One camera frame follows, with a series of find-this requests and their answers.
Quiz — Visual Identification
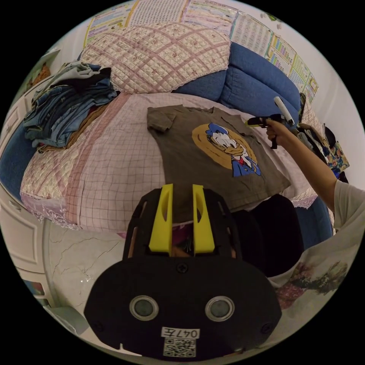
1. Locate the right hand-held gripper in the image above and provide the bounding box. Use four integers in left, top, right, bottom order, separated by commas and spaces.
244, 113, 284, 150

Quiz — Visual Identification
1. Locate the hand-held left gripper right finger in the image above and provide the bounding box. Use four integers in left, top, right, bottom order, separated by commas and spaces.
192, 184, 215, 254

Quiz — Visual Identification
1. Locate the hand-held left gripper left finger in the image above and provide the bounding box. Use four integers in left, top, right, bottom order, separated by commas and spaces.
149, 184, 174, 253

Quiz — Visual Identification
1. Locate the brown short sleeve shirt with print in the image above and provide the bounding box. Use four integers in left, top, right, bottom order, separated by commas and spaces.
146, 104, 292, 224

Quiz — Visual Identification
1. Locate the person's right forearm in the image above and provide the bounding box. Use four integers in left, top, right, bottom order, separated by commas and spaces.
281, 128, 339, 211

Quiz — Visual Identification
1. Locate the person's right hand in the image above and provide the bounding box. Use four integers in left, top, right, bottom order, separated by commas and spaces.
265, 118, 290, 146

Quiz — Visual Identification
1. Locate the bed with pink checked quilt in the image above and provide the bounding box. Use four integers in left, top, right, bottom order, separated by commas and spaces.
0, 42, 335, 249

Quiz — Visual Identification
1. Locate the colourful printed bag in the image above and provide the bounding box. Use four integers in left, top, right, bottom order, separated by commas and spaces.
327, 140, 350, 172

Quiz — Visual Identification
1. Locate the pink quilted pillow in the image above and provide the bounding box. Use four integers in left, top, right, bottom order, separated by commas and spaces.
79, 22, 232, 94

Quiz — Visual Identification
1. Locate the person's body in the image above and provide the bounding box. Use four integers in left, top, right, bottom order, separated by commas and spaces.
231, 179, 365, 352

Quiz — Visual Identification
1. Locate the white cupboard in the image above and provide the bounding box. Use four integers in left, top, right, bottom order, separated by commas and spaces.
0, 49, 62, 303

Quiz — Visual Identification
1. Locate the pile of clothes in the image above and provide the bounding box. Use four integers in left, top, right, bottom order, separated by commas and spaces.
22, 60, 119, 154

